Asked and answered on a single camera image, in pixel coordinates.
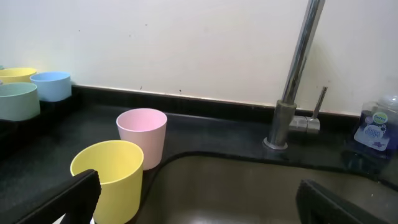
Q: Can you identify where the yellow cup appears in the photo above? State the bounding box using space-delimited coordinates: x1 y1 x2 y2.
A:
70 139 145 224
0 67 37 85

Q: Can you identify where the blue cup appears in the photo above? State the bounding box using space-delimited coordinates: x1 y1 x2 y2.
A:
30 71 72 103

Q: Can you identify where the blue soap bottle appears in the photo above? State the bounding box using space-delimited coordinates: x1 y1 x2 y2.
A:
343 76 398 175

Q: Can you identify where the steel tap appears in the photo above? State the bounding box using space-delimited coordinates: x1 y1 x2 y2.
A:
262 0 328 151

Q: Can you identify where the pink cup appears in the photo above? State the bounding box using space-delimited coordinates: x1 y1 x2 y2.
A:
116 108 168 171

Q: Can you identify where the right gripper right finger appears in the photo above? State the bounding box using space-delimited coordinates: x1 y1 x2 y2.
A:
295 179 391 224

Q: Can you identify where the steel sink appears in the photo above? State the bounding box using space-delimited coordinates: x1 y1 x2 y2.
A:
133 151 398 224

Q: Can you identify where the green cup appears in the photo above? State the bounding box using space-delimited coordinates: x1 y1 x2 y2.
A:
0 82 41 122

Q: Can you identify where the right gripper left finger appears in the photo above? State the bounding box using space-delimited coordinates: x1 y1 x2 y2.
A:
14 169 102 224

